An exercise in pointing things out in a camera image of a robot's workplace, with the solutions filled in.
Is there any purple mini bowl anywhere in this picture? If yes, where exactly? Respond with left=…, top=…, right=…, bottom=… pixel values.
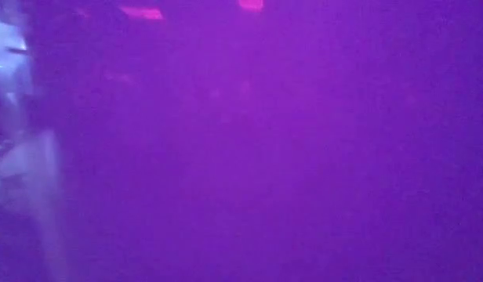
left=0, top=0, right=483, bottom=282

